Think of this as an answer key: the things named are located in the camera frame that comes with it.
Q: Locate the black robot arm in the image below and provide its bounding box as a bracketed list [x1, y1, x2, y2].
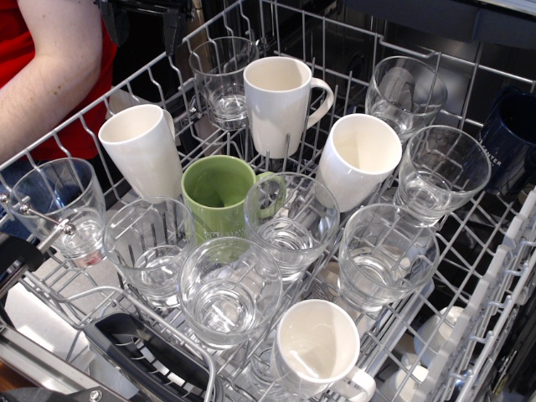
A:
[94, 0, 202, 56]

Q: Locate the person's bare forearm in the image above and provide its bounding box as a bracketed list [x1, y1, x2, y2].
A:
[0, 0, 104, 126]

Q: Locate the white cup right centre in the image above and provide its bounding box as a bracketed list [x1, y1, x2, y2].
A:
[317, 113, 402, 213]

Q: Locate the tall white cup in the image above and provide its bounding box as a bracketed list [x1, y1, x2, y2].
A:
[98, 104, 183, 199]

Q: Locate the clear glass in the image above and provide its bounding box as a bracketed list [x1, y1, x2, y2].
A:
[365, 56, 447, 143]
[179, 237, 283, 349]
[394, 125, 492, 226]
[188, 36, 259, 131]
[104, 197, 196, 309]
[338, 204, 440, 312]
[8, 157, 106, 268]
[245, 173, 340, 283]

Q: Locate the green ceramic mug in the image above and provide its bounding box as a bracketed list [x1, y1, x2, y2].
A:
[181, 155, 269, 245]

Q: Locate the clear glass front centre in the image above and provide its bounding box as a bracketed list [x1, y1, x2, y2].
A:
[179, 237, 283, 349]

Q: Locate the clear glass front left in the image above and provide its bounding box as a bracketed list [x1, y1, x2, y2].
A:
[104, 197, 196, 309]

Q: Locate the clear glass front right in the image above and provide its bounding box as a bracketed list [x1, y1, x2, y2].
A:
[338, 204, 440, 312]

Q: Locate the clear glass back left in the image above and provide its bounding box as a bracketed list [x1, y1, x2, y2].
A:
[188, 36, 259, 131]

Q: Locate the white mug front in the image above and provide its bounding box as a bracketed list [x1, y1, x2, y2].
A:
[270, 299, 376, 401]

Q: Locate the clear glass back right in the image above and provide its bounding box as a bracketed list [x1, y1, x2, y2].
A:
[365, 56, 447, 143]

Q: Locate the red shirt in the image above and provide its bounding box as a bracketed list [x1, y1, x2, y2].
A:
[1, 1, 116, 162]

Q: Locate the clear glass far left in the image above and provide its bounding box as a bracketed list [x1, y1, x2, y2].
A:
[8, 157, 106, 268]

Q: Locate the navy blue mug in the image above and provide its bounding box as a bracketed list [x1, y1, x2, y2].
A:
[477, 86, 535, 199]

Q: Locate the black clamp with metal screw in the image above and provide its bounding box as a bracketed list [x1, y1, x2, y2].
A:
[1, 204, 75, 297]

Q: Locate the grey wire dishwasher rack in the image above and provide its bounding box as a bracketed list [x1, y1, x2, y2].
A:
[1, 1, 535, 401]

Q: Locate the white mug with handle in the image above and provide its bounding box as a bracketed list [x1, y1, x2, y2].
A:
[244, 56, 334, 159]

